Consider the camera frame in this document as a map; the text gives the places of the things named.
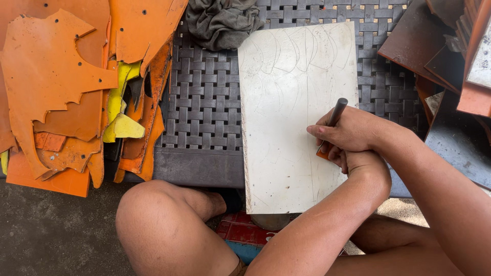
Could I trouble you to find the red plastic crate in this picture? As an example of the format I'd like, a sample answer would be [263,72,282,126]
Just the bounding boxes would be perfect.
[216,210,348,257]

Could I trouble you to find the yellow triangular leather scrap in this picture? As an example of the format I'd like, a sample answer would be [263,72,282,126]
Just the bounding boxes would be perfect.
[102,113,146,143]

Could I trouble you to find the brown shorts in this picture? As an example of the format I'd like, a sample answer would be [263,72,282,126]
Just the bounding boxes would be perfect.
[228,258,249,276]

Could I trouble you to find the dark woven plastic stool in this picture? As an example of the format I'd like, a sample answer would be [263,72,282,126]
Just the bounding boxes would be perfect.
[153,0,431,189]

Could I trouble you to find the heap of orange leather scraps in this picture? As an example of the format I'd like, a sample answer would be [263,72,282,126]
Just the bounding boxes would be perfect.
[0,0,189,198]

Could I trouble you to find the person's left leg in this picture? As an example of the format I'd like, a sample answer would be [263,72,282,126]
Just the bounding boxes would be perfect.
[115,179,246,276]

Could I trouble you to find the round metal weight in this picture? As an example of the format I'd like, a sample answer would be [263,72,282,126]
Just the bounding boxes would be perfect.
[251,213,291,232]

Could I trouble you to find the grey flat sheet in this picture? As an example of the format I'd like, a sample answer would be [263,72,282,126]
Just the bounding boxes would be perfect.
[387,90,491,199]

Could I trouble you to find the white scratched cutting board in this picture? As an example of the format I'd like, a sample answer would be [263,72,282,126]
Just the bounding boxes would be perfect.
[237,21,360,215]

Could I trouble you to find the person's left hand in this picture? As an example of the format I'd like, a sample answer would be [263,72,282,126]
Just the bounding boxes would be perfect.
[328,147,390,176]

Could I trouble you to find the long yellow leather scrap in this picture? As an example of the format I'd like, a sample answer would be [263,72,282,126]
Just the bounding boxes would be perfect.
[106,61,142,124]

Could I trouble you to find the stack of brown sheets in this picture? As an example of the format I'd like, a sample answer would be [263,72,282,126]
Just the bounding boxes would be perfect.
[377,0,491,135]

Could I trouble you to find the blue plastic piece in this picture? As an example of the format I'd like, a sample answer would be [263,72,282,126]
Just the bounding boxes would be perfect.
[224,239,266,265]

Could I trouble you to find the person's right leg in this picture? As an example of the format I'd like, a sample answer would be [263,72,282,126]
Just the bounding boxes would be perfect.
[325,214,465,276]

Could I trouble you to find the person's leg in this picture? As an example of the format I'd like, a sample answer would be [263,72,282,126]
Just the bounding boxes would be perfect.
[115,179,246,276]
[325,214,465,276]

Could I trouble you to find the grey crumpled cloth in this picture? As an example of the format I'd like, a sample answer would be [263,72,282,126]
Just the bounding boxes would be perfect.
[186,0,265,52]

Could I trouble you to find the person's right hand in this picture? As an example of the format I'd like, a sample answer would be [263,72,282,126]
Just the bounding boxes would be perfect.
[307,107,389,153]

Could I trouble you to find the dark handled cutting knife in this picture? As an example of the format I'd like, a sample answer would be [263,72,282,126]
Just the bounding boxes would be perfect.
[325,97,349,128]

